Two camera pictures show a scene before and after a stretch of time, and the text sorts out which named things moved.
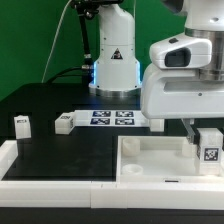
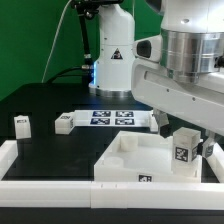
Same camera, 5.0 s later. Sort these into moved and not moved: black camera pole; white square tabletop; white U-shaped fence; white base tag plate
Moved: white square tabletop
Not moved: white U-shaped fence; black camera pole; white base tag plate
